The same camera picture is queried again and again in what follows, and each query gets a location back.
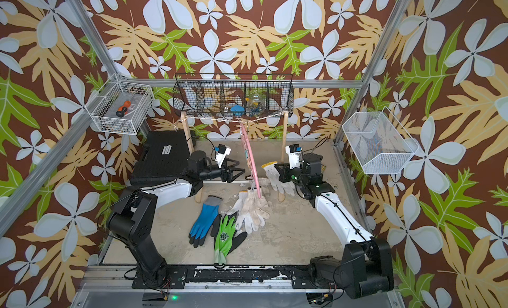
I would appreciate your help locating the blue rubber glove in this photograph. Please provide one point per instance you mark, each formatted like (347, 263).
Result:
(208, 220)

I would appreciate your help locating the black wire basket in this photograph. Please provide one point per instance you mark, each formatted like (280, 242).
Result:
(214, 95)

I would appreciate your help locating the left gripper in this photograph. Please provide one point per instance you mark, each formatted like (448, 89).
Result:
(227, 176)

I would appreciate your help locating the pink clip hanger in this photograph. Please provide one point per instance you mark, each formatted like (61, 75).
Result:
(250, 158)

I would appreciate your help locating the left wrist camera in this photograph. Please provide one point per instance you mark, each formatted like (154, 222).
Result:
(221, 152)

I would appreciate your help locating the wooden drying rack frame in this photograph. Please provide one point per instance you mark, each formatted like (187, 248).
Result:
(243, 123)

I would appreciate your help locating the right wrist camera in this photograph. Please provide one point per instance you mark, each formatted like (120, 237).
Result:
(294, 153)

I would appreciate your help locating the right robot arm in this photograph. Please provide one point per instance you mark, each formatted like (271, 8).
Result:
(366, 266)

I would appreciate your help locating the blue object in basket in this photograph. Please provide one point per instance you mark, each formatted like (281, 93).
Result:
(237, 110)

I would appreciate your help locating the clear bottle in basket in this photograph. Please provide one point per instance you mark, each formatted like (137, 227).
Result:
(256, 102)

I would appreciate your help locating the white wire basket left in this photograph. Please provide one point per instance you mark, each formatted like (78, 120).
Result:
(114, 92)

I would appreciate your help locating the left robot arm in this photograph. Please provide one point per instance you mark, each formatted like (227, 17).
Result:
(132, 215)

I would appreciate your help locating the white mesh basket right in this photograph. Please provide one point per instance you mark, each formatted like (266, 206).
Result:
(380, 142)

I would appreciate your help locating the orange black screwdriver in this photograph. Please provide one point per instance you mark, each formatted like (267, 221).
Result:
(123, 109)

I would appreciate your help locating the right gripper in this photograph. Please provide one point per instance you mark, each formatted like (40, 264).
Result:
(284, 173)

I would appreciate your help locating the white cotton glove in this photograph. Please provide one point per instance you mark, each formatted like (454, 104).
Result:
(242, 212)

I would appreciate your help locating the green rubber glove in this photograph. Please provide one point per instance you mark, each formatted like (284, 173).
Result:
(226, 239)

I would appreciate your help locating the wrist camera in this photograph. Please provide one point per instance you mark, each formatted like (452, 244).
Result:
(294, 153)
(221, 152)

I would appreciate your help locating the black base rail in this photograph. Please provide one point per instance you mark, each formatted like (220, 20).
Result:
(180, 276)

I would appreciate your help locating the black plastic tool case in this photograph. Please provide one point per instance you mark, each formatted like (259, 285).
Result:
(163, 159)

